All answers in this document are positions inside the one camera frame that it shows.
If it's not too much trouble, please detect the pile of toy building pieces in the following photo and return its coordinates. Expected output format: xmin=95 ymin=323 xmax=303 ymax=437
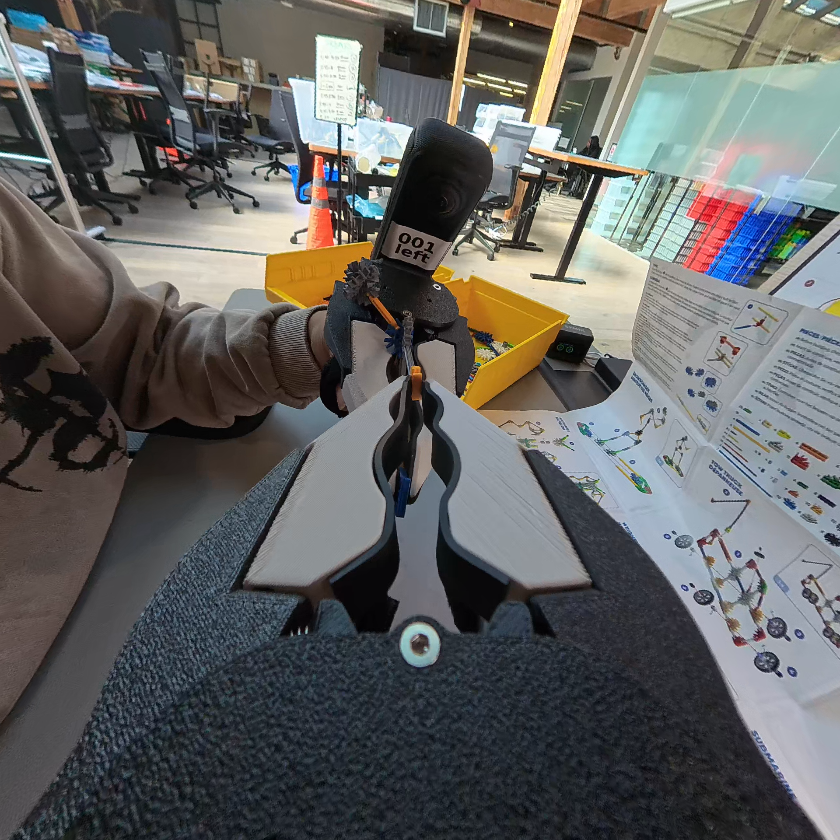
xmin=466 ymin=329 xmax=519 ymax=368

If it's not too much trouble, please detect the yellow plastic bin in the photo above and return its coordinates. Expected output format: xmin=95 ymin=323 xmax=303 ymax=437
xmin=447 ymin=273 xmax=569 ymax=410
xmin=266 ymin=243 xmax=454 ymax=309

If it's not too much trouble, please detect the white sign on stand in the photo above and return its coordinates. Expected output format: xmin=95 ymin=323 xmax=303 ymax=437
xmin=313 ymin=36 xmax=362 ymax=244

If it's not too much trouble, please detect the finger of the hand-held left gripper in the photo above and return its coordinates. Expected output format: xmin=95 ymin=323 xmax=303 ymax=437
xmin=418 ymin=338 xmax=460 ymax=396
xmin=339 ymin=322 xmax=395 ymax=414

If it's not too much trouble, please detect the wooden table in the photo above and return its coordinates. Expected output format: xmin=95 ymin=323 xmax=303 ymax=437
xmin=519 ymin=147 xmax=651 ymax=286

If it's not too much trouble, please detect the white folded instruction booklet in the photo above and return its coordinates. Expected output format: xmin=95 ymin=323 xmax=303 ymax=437
xmin=486 ymin=256 xmax=840 ymax=840

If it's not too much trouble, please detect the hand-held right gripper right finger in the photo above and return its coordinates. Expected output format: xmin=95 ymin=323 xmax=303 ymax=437
xmin=427 ymin=384 xmax=594 ymax=594

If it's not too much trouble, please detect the white printed task sheet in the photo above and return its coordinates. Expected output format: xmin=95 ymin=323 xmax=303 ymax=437
xmin=766 ymin=214 xmax=840 ymax=316

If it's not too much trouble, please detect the small black box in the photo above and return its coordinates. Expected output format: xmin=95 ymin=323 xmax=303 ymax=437
xmin=594 ymin=355 xmax=634 ymax=392

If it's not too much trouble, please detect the person's left forearm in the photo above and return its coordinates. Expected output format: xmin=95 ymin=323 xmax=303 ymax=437
xmin=79 ymin=283 xmax=329 ymax=427

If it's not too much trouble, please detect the black office chair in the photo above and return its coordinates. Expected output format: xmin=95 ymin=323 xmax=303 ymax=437
xmin=40 ymin=50 xmax=139 ymax=224
xmin=145 ymin=53 xmax=261 ymax=214

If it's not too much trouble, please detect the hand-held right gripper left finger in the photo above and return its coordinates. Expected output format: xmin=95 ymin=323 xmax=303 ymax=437
xmin=243 ymin=381 xmax=421 ymax=598

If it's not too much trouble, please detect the black device with green display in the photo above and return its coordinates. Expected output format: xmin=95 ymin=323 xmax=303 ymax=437
xmin=545 ymin=325 xmax=594 ymax=364

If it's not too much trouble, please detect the red plastic crate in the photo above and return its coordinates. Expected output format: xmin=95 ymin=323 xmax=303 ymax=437
xmin=683 ymin=184 xmax=821 ymax=283

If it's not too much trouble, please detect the orange traffic cone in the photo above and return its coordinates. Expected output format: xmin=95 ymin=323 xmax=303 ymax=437
xmin=305 ymin=155 xmax=337 ymax=250

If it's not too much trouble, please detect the grey office chair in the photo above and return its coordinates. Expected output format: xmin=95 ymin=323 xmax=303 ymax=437
xmin=453 ymin=125 xmax=539 ymax=261

